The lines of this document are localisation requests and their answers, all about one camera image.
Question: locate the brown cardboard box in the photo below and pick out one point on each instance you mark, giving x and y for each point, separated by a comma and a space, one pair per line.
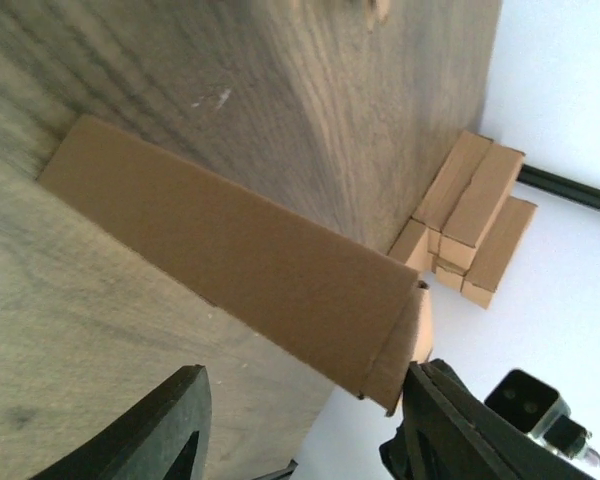
347, 311

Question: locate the folded cardboard box back right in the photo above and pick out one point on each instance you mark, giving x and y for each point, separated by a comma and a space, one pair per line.
478, 206

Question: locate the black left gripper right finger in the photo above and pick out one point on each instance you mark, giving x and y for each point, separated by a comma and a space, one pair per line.
446, 433

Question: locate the right black frame post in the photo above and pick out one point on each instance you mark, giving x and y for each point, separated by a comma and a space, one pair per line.
556, 185

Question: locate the folded cardboard box back left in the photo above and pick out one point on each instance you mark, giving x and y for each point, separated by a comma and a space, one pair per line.
451, 180

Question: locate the folded cardboard box front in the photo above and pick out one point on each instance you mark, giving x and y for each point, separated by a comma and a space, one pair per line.
482, 280

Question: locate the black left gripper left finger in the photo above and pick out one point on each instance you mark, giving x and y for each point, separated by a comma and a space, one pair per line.
163, 436

